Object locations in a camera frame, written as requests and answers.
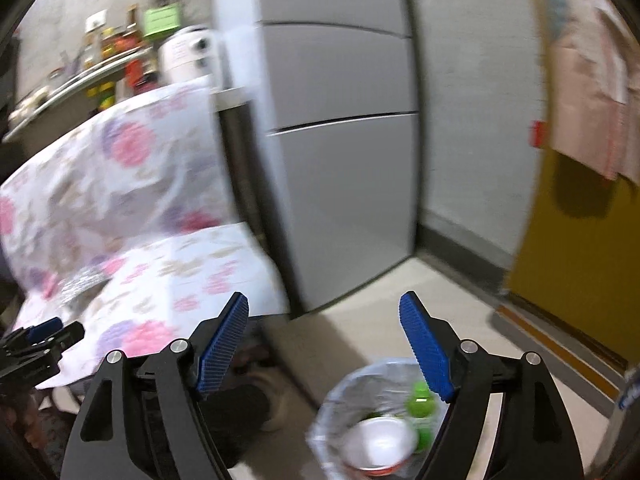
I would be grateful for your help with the white blue-marked object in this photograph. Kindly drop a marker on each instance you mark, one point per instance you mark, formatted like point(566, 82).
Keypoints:
point(627, 395)

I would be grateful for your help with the floral cloth cover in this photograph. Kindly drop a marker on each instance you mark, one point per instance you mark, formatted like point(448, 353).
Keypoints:
point(125, 160)

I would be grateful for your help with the red tag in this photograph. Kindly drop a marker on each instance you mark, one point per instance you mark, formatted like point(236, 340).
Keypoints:
point(539, 134)

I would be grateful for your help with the dark shoe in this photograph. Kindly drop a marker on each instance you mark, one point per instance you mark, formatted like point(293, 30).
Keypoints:
point(240, 410)

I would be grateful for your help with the person's left hand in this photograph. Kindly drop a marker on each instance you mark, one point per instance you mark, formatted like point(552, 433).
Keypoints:
point(22, 420)

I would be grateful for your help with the green plastic bottle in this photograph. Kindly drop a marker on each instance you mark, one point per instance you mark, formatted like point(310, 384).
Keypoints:
point(422, 402)

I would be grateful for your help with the green box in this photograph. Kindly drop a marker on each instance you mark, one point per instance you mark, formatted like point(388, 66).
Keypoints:
point(161, 19)

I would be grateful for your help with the white orange instant noodle bowl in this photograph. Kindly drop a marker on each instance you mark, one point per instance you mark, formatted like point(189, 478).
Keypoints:
point(375, 445)

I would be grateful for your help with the trash bin with clear bag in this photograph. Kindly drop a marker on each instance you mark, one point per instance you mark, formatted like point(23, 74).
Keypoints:
point(330, 410)

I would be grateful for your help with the red container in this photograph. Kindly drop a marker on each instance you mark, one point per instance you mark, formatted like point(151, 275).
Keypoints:
point(135, 72)

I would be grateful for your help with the yellow-capped bottle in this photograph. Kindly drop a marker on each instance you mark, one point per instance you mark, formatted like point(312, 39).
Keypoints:
point(92, 92)
point(106, 97)

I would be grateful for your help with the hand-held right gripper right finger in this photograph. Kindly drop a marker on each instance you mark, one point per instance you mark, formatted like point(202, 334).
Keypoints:
point(425, 345)

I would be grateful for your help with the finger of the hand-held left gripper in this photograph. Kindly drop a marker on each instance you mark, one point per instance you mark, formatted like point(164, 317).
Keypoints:
point(42, 329)
point(67, 337)

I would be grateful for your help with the yellow door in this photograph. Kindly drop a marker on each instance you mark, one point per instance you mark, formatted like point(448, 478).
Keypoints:
point(575, 270)

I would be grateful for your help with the grey refrigerator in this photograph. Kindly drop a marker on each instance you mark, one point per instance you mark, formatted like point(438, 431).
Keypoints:
point(340, 185)

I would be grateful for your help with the pink hanging cloth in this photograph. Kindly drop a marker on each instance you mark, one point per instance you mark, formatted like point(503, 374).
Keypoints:
point(585, 70)

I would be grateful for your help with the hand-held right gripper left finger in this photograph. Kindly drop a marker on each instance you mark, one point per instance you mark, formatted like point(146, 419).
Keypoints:
point(222, 345)

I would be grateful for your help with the white rice cooker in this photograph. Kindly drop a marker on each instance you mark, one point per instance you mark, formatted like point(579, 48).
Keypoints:
point(182, 52)

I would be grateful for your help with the metal wall shelf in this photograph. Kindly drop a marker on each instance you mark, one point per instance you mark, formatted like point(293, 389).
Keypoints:
point(75, 82)

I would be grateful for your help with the clear plastic food container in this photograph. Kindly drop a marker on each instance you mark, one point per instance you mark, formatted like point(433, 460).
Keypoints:
point(80, 285)

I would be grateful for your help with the row of condiment bottles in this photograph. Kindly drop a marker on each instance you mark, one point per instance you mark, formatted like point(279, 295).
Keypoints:
point(115, 40)

